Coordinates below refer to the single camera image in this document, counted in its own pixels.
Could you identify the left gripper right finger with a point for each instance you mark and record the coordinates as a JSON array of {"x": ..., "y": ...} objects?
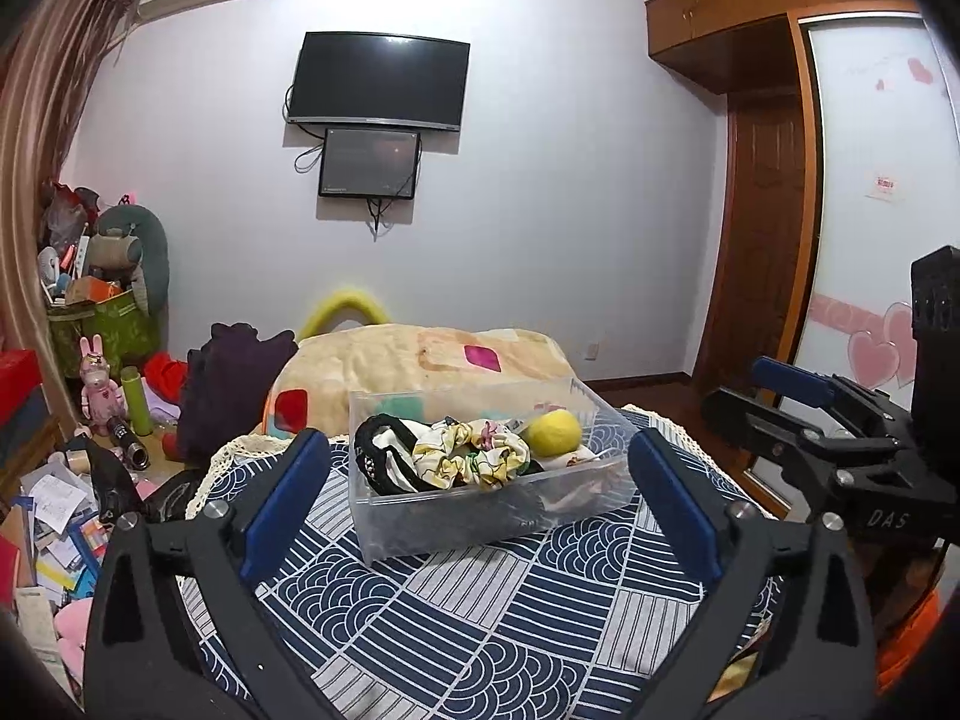
[{"x": 688, "y": 509}]

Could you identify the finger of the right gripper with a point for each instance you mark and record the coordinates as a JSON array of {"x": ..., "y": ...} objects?
[{"x": 791, "y": 382}]

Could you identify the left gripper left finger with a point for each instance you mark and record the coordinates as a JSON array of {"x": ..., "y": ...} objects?
[{"x": 274, "y": 505}]

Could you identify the black and white garment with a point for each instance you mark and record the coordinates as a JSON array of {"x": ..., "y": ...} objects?
[{"x": 383, "y": 447}]

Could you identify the yellow plush doll head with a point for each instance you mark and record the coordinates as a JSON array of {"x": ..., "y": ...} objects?
[{"x": 554, "y": 433}]

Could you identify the yellow floral scrunchie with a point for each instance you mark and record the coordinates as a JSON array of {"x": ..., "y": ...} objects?
[{"x": 482, "y": 454}]

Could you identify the dark purple plush cushion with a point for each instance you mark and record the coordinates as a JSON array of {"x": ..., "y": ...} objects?
[{"x": 227, "y": 383}]

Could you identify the beige patterned blanket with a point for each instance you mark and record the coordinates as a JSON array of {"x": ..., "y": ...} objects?
[{"x": 314, "y": 387}]

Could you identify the clear plastic storage bin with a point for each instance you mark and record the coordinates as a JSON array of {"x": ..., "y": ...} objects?
[{"x": 554, "y": 491}]

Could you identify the black flashlight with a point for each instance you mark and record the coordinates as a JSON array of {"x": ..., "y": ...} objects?
[{"x": 133, "y": 452}]

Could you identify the red plush item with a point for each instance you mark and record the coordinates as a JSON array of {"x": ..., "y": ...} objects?
[{"x": 165, "y": 376}]

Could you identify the yellow green plush arch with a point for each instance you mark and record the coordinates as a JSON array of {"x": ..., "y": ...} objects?
[{"x": 343, "y": 301}]

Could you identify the green bottle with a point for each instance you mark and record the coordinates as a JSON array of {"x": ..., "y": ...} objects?
[{"x": 137, "y": 404}]

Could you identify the pink rabbit toy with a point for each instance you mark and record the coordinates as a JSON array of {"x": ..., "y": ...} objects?
[{"x": 102, "y": 397}]

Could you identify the green cardboard box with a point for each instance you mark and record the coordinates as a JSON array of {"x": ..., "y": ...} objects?
[{"x": 130, "y": 337}]

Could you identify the pink plush pillow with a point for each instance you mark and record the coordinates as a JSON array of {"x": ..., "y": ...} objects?
[{"x": 71, "y": 625}]

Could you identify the grey green plush toy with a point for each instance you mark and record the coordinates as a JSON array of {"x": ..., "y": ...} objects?
[{"x": 129, "y": 246}]

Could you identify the white sliding wardrobe door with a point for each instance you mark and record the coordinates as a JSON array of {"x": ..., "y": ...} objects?
[{"x": 887, "y": 100}]

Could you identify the red box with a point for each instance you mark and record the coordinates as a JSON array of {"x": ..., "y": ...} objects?
[{"x": 19, "y": 377}]

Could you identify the wooden wardrobe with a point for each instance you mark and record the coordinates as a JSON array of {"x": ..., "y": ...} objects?
[{"x": 752, "y": 54}]

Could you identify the striped brown curtain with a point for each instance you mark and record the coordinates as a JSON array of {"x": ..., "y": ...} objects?
[{"x": 48, "y": 66}]

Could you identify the small black wall monitor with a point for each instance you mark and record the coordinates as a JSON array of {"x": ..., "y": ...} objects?
[{"x": 369, "y": 163}]

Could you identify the wall mounted black television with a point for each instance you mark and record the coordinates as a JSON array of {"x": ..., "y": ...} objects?
[{"x": 372, "y": 78}]

